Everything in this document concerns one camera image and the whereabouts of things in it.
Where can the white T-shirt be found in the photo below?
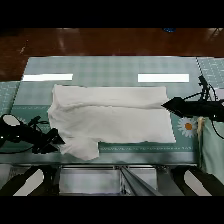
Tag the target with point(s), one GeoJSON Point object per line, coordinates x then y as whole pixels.
{"type": "Point", "coordinates": [113, 116]}

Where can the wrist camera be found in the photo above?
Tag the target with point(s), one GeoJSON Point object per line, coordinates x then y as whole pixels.
{"type": "Point", "coordinates": [204, 86]}
{"type": "Point", "coordinates": [34, 121]}

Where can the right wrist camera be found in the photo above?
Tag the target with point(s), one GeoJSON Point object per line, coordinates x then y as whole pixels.
{"type": "Point", "coordinates": [204, 86]}

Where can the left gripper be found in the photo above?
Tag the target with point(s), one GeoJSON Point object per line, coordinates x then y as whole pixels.
{"type": "Point", "coordinates": [45, 140]}

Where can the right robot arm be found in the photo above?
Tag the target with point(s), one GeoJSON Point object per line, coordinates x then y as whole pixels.
{"type": "Point", "coordinates": [213, 110]}

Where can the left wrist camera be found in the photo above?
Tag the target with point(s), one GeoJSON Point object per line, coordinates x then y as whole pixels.
{"type": "Point", "coordinates": [34, 121]}

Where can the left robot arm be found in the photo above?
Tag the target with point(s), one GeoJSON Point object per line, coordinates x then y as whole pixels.
{"type": "Point", "coordinates": [15, 131]}

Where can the silver frame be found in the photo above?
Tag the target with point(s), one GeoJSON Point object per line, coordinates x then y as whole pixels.
{"type": "Point", "coordinates": [140, 186]}

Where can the pale green garment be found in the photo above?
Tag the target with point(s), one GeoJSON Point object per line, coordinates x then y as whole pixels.
{"type": "Point", "coordinates": [213, 150]}

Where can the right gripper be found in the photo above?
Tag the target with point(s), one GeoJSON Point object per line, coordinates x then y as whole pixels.
{"type": "Point", "coordinates": [183, 106]}

